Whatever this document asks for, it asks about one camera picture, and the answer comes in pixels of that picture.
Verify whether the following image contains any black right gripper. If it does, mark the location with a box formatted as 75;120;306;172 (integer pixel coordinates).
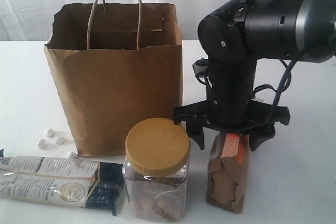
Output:
173;59;290;152

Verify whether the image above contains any brown paper pouch orange label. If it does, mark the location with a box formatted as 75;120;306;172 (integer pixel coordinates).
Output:
206;133;250;214

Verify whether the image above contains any clear jar with yellow lid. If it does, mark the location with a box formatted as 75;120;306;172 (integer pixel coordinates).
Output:
122;118;191;222

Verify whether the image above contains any brown paper bag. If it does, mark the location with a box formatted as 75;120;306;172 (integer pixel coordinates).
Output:
44;0;183;156

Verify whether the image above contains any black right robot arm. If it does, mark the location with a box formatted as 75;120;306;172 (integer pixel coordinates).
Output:
173;0;335;151

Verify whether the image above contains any small white candy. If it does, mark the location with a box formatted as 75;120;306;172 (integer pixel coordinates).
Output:
66;152;78;159

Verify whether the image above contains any white candy right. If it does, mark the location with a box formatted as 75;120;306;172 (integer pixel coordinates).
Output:
55;136;66;145

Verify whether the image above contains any white candy top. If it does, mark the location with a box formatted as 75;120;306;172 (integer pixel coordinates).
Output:
44;128;55;137

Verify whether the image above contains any white candy left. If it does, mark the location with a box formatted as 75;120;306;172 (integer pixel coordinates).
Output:
37;138;47;150

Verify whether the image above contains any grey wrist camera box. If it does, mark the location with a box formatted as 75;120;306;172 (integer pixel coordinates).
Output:
192;58;208;78

